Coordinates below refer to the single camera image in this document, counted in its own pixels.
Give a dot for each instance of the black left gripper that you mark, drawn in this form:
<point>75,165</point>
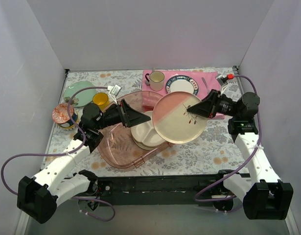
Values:
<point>124,113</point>

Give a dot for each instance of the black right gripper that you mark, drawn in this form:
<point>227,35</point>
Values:
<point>215,104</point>

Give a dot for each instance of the cream divided plate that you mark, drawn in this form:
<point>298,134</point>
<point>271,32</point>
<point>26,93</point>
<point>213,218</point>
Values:
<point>146,134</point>

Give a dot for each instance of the cream yellow floral plate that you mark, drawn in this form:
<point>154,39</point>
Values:
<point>141,145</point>

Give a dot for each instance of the pink transparent plastic bin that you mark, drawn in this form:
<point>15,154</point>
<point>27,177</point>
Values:
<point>118,148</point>

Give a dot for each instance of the pink cream floral plate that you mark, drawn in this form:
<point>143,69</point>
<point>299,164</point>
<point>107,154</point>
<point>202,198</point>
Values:
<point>172,120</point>

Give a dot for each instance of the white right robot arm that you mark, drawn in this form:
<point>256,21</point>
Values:
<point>262,192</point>

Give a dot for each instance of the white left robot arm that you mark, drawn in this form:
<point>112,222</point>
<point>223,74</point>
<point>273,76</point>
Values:
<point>57,171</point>

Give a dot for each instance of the pink satin cloth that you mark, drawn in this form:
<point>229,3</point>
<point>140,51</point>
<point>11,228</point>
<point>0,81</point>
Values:
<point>196,75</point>

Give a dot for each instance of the silver fork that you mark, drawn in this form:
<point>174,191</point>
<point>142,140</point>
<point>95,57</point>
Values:
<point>206,85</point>

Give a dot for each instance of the blue rimmed white plate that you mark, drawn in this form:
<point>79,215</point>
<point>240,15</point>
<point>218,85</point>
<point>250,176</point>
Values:
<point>182,83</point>

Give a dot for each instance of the yellow mug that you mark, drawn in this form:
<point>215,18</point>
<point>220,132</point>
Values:
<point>102,100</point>

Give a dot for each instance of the floral tablecloth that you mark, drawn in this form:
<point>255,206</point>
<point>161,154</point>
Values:
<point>214,150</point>

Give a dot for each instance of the cream enamel mug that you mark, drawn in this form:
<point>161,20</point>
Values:
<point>156,79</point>

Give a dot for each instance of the orange patterned bowl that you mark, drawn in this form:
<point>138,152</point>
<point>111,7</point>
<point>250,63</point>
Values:
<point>62,113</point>

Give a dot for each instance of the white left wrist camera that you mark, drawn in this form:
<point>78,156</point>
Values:
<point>114,90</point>

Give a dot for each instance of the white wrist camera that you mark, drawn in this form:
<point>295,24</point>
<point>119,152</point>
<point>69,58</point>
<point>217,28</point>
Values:
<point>223,80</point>
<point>114,90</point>

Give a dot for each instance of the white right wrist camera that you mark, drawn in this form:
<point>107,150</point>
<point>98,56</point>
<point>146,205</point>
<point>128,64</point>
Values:
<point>223,80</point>

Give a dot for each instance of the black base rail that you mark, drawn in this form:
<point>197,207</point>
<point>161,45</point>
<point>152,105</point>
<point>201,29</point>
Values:
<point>143,190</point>

